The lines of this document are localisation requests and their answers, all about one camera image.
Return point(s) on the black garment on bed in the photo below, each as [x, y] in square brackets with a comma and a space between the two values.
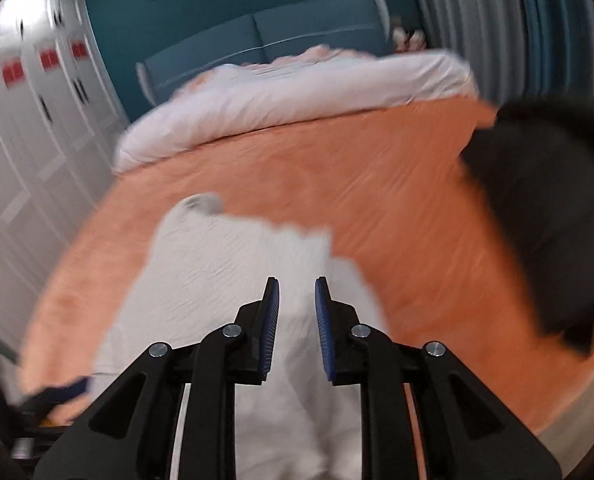
[536, 166]

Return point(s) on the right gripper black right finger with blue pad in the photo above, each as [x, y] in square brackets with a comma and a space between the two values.
[357, 354]

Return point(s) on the white wardrobe with red decals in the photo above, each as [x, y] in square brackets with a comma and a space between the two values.
[59, 119]

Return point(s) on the white puffer jacket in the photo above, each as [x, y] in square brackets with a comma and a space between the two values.
[201, 267]

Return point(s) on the grey curtain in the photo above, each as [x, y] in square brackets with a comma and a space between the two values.
[517, 47]

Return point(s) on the small items on nightstand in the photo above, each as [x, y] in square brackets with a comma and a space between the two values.
[406, 42]

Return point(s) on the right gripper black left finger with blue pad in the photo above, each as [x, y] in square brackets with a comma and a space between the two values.
[239, 353]

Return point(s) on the white pink duvet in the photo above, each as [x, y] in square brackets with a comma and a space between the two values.
[321, 82]

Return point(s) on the orange bed blanket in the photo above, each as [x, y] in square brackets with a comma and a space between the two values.
[390, 187]

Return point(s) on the teal upholstered headboard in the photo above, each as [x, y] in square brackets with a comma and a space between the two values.
[264, 36]

